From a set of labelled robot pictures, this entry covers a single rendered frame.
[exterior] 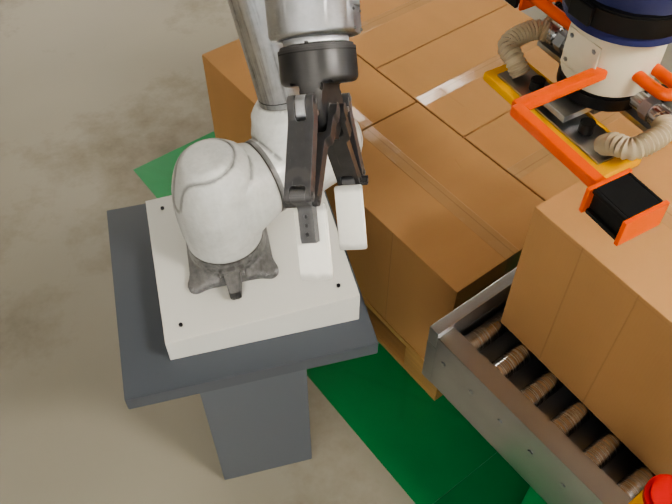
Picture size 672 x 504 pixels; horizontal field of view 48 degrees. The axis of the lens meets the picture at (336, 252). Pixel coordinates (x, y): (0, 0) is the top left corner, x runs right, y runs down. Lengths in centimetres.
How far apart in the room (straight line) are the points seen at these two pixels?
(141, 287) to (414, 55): 128
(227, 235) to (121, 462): 104
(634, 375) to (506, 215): 65
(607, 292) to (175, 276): 84
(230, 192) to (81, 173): 171
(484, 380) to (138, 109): 204
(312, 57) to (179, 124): 245
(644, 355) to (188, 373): 86
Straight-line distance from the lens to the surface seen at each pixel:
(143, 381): 152
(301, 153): 66
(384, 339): 239
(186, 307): 151
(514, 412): 166
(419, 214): 201
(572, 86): 138
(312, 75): 71
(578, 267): 151
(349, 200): 81
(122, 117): 323
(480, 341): 179
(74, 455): 234
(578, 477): 163
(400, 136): 222
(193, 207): 138
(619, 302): 148
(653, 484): 115
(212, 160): 137
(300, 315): 148
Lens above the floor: 203
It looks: 51 degrees down
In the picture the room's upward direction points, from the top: straight up
